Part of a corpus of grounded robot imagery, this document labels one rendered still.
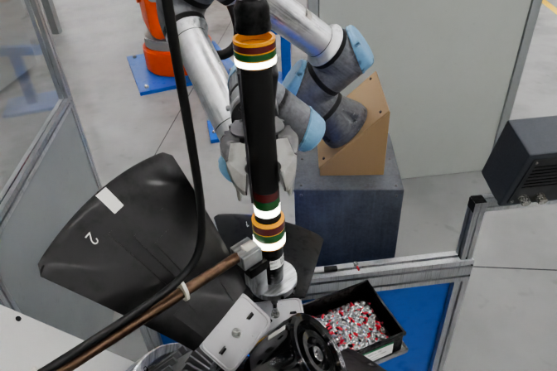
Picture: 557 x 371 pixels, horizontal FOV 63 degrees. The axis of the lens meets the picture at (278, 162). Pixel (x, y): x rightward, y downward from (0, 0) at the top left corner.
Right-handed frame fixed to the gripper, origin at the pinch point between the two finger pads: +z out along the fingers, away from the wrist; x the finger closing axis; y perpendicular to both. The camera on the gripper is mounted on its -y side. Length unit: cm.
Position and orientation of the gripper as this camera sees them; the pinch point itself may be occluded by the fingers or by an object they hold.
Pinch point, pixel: (264, 179)
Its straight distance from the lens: 52.7
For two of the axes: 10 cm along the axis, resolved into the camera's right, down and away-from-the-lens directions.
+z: 1.1, 5.5, -8.3
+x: -9.9, 1.0, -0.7
